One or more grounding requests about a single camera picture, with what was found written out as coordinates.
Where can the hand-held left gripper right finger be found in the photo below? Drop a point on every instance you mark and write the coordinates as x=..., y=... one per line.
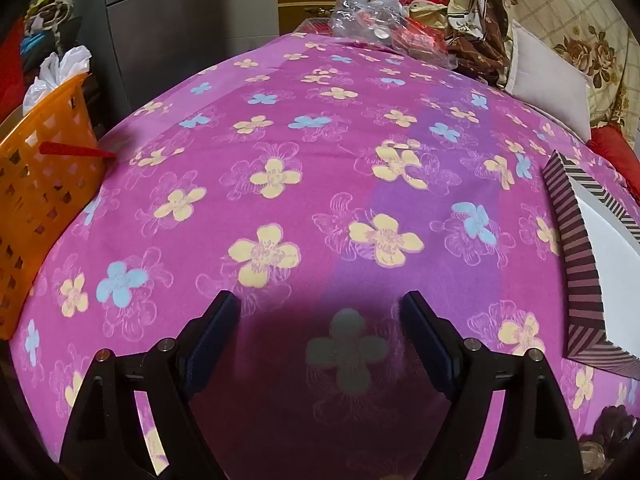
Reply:
x=429, y=337

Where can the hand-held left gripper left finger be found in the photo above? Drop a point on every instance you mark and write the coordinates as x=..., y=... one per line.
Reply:
x=216, y=337

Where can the striped cardboard box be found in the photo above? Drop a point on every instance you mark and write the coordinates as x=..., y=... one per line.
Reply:
x=580, y=260

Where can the pink floral bedsheet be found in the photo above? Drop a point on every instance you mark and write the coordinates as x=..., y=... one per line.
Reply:
x=320, y=160

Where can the red plastic stick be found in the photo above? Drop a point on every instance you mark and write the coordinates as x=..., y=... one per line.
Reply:
x=70, y=150

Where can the orange plastic basket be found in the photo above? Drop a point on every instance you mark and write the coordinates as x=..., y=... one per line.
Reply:
x=40, y=175

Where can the red pillow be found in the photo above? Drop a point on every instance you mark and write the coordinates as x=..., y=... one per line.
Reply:
x=615, y=149

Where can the white pillow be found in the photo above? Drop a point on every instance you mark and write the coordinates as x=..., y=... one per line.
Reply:
x=545, y=80

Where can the brown floral cloth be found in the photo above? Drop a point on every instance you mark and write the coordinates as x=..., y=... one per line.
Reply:
x=480, y=45

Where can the red shiny packet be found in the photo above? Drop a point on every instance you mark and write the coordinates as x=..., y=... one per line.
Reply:
x=420, y=40

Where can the grey wardrobe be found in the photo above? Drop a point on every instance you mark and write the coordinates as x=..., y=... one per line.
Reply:
x=175, y=35

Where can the white plastic bag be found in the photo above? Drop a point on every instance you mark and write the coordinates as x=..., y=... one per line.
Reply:
x=62, y=67

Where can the clear plastic bag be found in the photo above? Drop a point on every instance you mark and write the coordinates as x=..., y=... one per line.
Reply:
x=360, y=20

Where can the red-hatted plush doll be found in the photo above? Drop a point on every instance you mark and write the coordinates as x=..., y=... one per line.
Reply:
x=427, y=5

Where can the beige rose-print quilt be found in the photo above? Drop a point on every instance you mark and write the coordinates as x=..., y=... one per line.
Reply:
x=592, y=20

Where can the pile of patterned clothes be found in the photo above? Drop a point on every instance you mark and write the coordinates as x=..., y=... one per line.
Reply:
x=47, y=15

